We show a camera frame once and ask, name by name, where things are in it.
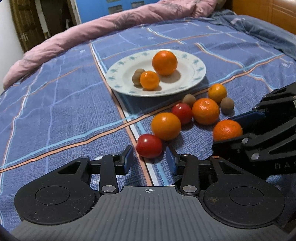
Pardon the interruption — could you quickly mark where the blue cabinet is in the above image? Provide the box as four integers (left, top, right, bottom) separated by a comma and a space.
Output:
75, 0, 158, 23

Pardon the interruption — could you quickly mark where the brown wooden door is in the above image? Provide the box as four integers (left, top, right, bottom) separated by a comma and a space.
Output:
10, 0, 45, 52

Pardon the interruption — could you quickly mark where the white floral plate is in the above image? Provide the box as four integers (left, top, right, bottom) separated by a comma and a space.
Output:
106, 50, 206, 97

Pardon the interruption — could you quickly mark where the wooden headboard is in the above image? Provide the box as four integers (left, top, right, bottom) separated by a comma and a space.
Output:
231, 0, 296, 34

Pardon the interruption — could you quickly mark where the pink quilt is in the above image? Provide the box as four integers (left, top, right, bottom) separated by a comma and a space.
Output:
3, 0, 217, 89

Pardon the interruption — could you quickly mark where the large orange on plate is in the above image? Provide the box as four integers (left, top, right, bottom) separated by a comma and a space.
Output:
152, 50, 178, 76

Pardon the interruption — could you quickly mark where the brown longan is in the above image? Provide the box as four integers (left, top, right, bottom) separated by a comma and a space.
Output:
182, 94, 196, 108
134, 69, 145, 74
220, 97, 235, 114
132, 73, 141, 86

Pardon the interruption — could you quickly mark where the small mandarin on plate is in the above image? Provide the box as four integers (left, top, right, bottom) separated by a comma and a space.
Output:
139, 71, 160, 90

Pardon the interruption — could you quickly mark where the bumpy mandarin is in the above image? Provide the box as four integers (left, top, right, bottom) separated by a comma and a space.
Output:
192, 98, 220, 125

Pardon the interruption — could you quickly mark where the small mandarin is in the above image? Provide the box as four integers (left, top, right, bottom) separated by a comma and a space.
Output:
208, 83, 227, 103
139, 71, 160, 90

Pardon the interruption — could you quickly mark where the blue plaid bed sheet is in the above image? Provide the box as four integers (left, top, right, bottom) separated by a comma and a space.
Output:
1, 19, 295, 230

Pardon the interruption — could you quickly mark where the red tomato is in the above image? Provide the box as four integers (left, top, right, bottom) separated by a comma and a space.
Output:
136, 134, 163, 159
171, 103, 193, 125

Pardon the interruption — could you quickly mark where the blue grey blanket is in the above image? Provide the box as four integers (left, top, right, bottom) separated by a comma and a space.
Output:
210, 9, 295, 59

